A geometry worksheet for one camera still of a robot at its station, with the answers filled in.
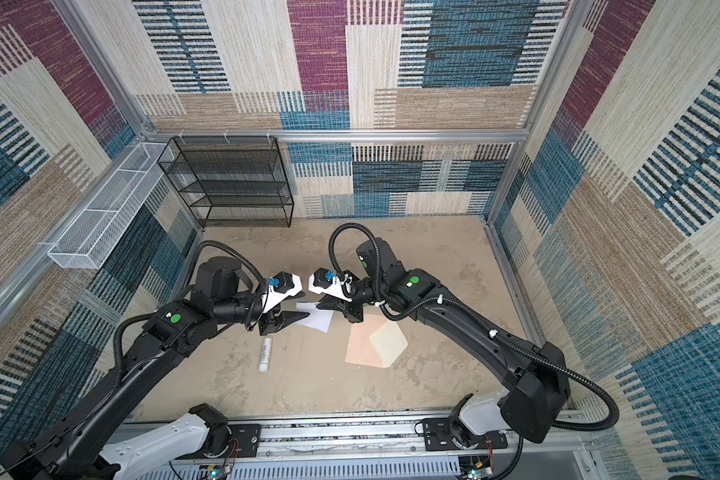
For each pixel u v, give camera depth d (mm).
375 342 894
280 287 547
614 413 374
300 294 576
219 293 531
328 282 576
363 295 605
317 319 710
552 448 727
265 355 850
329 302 651
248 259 497
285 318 592
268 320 576
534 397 395
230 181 1103
